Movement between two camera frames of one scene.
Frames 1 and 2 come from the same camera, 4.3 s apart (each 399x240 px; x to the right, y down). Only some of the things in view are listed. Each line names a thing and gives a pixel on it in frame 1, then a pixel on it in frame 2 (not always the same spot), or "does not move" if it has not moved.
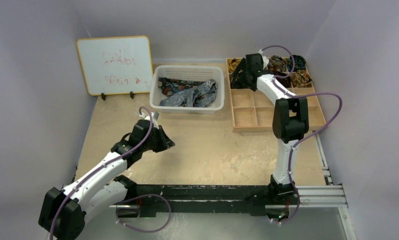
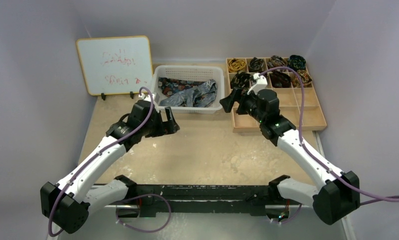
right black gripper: (240, 76) to (237, 103)
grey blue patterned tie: (204, 96) does not move
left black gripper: (162, 145) to (167, 127)
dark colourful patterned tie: (168, 86) does not move
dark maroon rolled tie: (286, 81) does not move
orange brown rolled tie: (302, 78) does not move
